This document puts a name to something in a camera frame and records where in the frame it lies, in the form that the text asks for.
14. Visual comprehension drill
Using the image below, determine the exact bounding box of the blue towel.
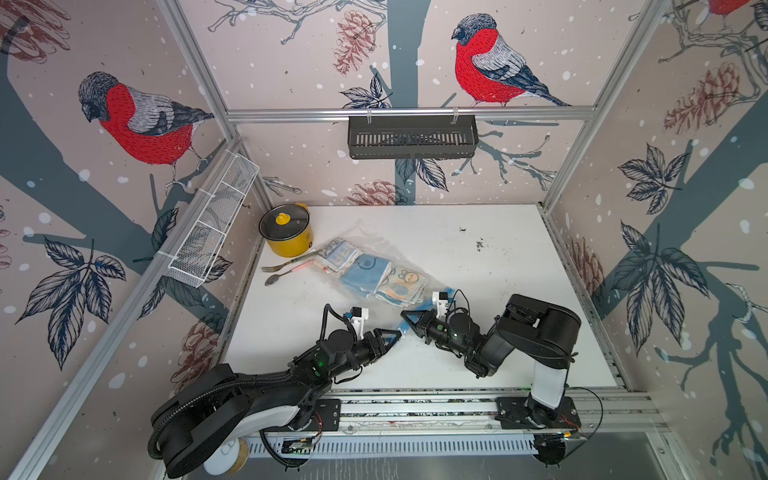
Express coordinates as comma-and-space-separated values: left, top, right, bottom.
340, 254, 391, 298

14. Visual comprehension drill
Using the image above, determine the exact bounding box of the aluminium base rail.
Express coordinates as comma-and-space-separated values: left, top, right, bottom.
322, 387, 671, 435

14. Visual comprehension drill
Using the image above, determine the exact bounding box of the clear vacuum bag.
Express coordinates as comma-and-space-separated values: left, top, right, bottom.
312, 221, 455, 331

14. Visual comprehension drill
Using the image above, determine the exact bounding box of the tin can white lid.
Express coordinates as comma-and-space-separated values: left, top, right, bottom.
203, 438, 250, 476

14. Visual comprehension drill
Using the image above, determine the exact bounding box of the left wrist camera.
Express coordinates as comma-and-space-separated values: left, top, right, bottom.
345, 307, 369, 339

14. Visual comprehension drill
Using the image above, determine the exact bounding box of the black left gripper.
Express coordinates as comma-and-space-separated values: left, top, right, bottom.
328, 329, 402, 382

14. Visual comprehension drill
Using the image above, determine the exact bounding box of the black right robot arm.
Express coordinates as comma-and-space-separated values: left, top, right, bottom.
400, 292, 582, 418

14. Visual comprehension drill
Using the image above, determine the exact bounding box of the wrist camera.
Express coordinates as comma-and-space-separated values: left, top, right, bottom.
432, 291, 452, 319
345, 307, 369, 339

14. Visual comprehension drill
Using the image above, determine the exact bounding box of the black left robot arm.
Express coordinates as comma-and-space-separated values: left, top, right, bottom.
147, 328, 402, 479

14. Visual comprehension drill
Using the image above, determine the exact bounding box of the pink handled spoon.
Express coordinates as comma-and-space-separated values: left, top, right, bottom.
264, 262, 311, 286

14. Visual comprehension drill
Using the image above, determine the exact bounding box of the glass lid yellow knob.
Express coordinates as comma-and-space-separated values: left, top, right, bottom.
259, 204, 310, 241

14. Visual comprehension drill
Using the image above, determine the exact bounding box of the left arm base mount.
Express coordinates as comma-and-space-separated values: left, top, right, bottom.
287, 398, 341, 432

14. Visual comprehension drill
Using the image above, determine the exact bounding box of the black hanging wire basket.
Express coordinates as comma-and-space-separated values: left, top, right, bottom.
347, 115, 479, 160

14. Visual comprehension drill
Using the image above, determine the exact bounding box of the black corrugated cable conduit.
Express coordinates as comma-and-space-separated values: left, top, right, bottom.
147, 303, 337, 460

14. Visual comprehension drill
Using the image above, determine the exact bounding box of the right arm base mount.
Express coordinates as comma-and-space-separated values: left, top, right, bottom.
494, 395, 582, 430

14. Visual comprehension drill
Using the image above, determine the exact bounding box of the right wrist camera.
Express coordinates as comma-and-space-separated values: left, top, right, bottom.
432, 291, 452, 319

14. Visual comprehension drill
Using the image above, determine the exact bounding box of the white wire mesh shelf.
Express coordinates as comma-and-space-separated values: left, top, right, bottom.
165, 151, 259, 288

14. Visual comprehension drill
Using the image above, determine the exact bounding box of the green handled fork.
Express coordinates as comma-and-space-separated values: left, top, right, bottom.
261, 250, 317, 273

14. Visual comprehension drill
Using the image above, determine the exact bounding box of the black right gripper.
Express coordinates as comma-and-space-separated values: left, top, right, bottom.
402, 309, 470, 358

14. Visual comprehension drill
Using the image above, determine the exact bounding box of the bunny print towel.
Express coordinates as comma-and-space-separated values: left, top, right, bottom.
374, 265, 429, 306

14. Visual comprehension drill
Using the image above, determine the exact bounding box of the yellow electric pot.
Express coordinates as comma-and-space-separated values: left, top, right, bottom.
262, 203, 313, 258

